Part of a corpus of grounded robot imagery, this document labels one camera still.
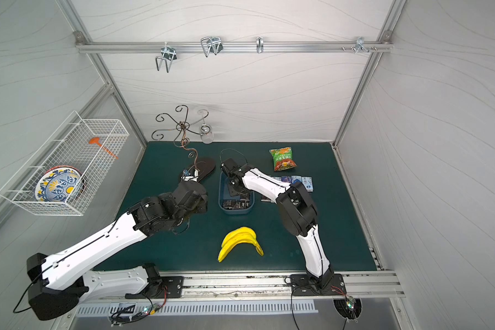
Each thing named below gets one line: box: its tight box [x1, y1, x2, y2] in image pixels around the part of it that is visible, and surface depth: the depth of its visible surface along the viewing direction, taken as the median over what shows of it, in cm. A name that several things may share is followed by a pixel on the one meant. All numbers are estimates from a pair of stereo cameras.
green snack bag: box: [268, 146, 298, 172], surface depth 110 cm
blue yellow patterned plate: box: [34, 165, 86, 203], surface depth 62 cm
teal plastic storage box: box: [218, 171, 256, 216], surface depth 93 cm
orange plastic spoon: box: [88, 136, 119, 160], surface depth 80 cm
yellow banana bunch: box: [217, 226, 264, 263], surface depth 83 cm
